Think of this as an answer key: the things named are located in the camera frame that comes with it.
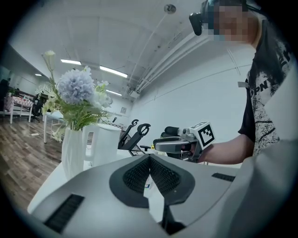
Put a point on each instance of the person's head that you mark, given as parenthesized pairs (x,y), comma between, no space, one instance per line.
(235,23)

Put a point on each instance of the white electric kettle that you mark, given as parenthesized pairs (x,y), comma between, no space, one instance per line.
(104,144)

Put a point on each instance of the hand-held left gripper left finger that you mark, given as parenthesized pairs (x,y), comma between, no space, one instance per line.
(93,193)

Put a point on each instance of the person's right hand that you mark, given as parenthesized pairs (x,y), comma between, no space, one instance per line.
(189,148)

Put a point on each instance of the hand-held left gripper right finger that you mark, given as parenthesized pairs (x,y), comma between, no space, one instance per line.
(200,183)

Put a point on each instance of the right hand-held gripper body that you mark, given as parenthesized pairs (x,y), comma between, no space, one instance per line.
(206,136)

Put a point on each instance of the black framed picture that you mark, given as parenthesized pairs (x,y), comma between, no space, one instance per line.
(137,153)

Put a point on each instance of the person's printed t-shirt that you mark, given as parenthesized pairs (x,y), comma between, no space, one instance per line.
(263,88)

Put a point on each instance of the black desk chair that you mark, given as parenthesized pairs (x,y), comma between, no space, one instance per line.
(36,107)

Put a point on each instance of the checkered table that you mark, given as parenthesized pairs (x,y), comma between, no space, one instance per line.
(18,102)

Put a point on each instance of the grey framed wall sign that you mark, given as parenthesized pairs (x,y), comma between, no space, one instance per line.
(123,110)

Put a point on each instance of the black head-mounted camera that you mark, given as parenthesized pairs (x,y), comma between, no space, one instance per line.
(196,23)

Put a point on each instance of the small white bar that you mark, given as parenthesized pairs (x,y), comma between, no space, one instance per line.
(34,134)

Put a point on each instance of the sunflower bouquet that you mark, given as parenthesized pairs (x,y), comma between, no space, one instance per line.
(152,147)

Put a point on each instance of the pale blue table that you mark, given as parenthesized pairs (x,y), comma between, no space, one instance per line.
(54,115)

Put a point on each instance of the white ribbed vase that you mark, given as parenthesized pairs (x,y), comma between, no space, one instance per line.
(72,153)

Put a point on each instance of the person's right forearm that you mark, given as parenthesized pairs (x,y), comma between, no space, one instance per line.
(228,151)

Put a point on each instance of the round ceiling detector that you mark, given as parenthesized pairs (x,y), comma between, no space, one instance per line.
(170,8)

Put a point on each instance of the blue white flower bouquet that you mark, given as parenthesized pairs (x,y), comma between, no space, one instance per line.
(74,86)

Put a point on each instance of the white table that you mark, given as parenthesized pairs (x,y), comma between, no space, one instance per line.
(51,186)

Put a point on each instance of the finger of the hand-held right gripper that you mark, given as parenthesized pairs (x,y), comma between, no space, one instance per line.
(167,144)
(174,155)

